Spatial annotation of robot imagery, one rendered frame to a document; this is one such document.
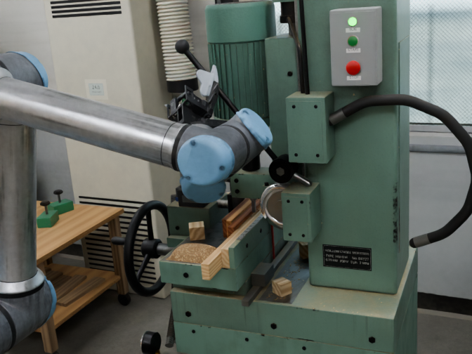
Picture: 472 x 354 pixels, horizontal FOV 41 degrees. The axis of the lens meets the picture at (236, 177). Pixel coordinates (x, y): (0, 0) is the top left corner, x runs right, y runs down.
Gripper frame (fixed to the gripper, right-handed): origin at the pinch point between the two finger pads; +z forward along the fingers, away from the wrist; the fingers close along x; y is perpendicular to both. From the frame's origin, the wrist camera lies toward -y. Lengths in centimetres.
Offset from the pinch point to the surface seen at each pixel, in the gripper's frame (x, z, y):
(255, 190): 10.7, -12.2, -27.7
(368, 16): -42.8, -14.5, -9.0
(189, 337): 44, -38, -30
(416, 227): 29, 48, -160
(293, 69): -20.0, -4.4, -12.8
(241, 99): -5.3, -3.2, -9.8
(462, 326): 39, 11, -190
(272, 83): -13.8, -3.8, -12.2
